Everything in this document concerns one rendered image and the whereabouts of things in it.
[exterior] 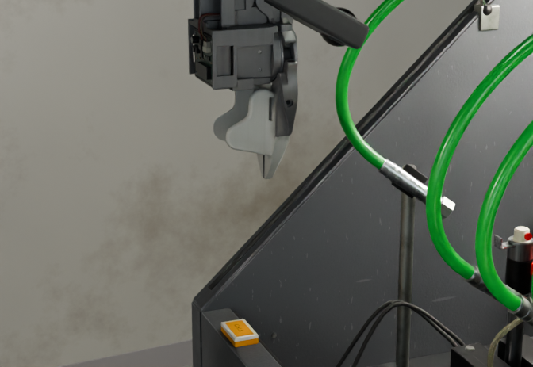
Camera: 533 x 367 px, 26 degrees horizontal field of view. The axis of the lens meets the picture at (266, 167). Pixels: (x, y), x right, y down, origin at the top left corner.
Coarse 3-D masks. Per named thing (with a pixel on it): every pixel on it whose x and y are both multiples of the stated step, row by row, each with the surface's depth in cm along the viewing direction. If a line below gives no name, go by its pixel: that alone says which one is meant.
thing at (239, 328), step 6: (228, 324) 139; (234, 324) 139; (240, 324) 139; (222, 330) 140; (234, 330) 138; (240, 330) 138; (246, 330) 138; (228, 336) 138; (234, 342) 136; (240, 342) 136; (246, 342) 137; (252, 342) 137; (258, 342) 137
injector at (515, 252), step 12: (516, 252) 122; (528, 252) 122; (516, 264) 122; (528, 264) 122; (516, 276) 123; (528, 276) 123; (516, 288) 123; (528, 288) 123; (516, 336) 125; (516, 348) 125; (504, 360) 127; (516, 360) 126
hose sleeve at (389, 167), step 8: (384, 168) 129; (392, 168) 129; (400, 168) 129; (392, 176) 129; (400, 176) 129; (408, 176) 129; (400, 184) 129; (408, 184) 129; (416, 184) 129; (408, 192) 130; (416, 192) 130; (424, 192) 130; (424, 200) 130
